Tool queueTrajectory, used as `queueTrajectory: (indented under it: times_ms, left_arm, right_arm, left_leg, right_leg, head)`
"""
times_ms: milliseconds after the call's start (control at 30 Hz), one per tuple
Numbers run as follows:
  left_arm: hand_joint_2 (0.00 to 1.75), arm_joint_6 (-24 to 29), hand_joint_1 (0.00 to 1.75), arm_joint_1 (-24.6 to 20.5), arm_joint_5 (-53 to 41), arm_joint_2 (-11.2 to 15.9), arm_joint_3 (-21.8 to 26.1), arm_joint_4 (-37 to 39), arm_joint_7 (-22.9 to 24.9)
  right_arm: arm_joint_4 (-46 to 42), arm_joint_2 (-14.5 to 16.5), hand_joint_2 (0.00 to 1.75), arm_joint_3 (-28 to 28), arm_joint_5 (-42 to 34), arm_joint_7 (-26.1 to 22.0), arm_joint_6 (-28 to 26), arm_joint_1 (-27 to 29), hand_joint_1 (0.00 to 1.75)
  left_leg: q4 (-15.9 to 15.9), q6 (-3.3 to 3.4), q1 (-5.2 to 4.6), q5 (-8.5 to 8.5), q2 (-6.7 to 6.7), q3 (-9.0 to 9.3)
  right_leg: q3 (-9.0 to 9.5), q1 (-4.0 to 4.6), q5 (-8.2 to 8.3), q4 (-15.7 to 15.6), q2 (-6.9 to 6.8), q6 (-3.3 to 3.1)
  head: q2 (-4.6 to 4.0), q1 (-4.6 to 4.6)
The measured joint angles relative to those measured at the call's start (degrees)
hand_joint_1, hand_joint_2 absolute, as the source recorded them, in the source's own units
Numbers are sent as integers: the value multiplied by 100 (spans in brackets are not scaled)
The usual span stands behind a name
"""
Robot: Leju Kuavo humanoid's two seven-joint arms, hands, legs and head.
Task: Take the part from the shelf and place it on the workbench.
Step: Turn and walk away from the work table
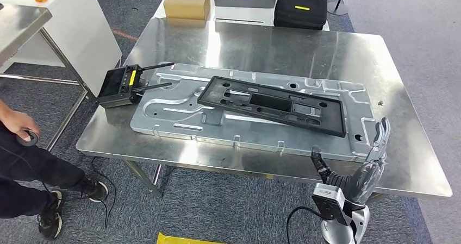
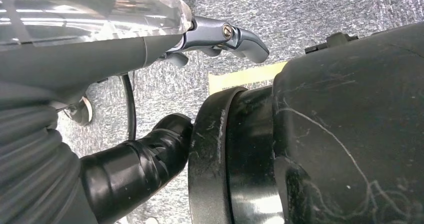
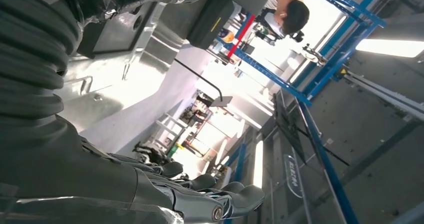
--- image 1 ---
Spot black radio box two antennas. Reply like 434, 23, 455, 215
96, 62, 176, 109

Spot white cabinet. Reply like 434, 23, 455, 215
0, 0, 123, 97

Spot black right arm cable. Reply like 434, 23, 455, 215
286, 206, 323, 244

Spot black case yellow label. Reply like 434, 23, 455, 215
273, 0, 328, 30

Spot stainless steel workbench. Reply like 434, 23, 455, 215
76, 17, 453, 200

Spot brown cardboard box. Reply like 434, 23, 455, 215
163, 0, 211, 22

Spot black floor cable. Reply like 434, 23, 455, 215
90, 158, 117, 229

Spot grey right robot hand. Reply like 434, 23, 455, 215
310, 117, 391, 207

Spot metal frame legs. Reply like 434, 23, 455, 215
0, 3, 89, 151

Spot person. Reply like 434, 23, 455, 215
0, 100, 109, 240

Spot stamped silver metal panel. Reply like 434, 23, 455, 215
129, 62, 377, 163

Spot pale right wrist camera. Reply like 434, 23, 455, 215
311, 183, 351, 226

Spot black plastic plate bracket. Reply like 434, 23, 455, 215
197, 76, 347, 138

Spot black round handheld controller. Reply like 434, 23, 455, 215
17, 130, 40, 147

